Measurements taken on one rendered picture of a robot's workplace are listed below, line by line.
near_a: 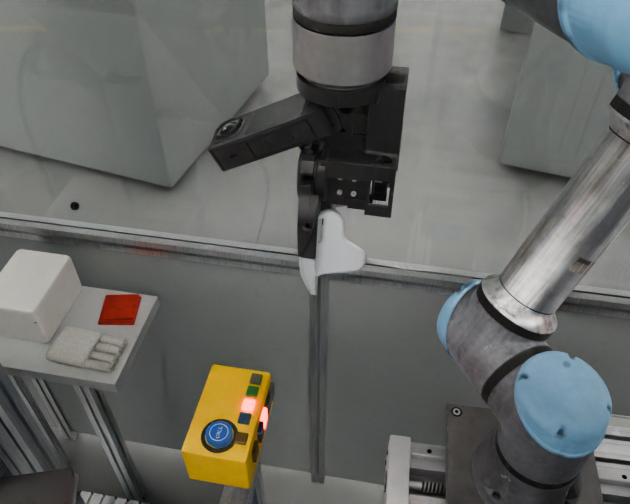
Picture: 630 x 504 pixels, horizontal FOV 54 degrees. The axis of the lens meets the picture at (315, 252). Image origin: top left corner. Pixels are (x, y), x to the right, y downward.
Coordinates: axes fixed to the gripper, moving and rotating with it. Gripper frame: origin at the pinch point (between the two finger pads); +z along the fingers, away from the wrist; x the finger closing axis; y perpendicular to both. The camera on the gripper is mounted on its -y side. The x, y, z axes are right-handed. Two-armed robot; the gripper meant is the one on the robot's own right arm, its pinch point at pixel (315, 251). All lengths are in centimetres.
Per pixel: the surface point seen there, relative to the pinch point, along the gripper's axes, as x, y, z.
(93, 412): 29, -62, 95
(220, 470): -3.5, -13.7, 44.7
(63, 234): 45, -65, 49
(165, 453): 46, -59, 148
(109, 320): 32, -51, 61
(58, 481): -16.0, -28.1, 27.9
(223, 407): 4.8, -15.2, 40.9
